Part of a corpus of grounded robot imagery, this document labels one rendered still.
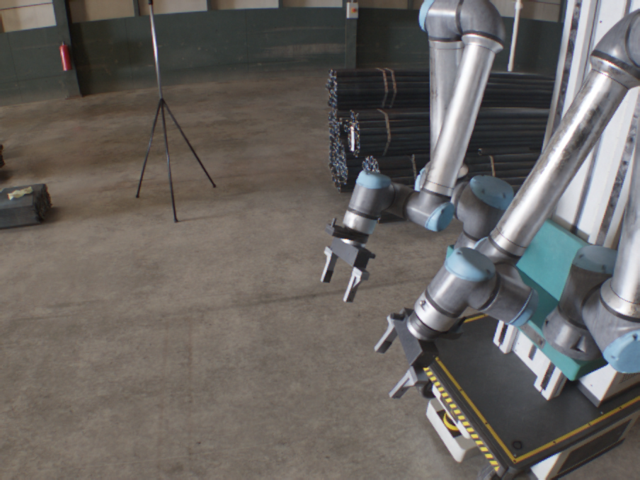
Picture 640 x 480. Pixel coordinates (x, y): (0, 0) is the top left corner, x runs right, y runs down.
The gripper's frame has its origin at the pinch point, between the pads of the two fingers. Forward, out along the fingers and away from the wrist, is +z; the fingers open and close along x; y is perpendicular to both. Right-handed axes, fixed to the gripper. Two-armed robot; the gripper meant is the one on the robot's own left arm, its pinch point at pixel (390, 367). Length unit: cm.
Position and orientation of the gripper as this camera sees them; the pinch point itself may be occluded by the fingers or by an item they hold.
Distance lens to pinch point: 104.1
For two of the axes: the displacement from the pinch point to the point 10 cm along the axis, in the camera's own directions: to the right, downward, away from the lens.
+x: 1.6, 5.9, -7.9
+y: -9.0, -2.5, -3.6
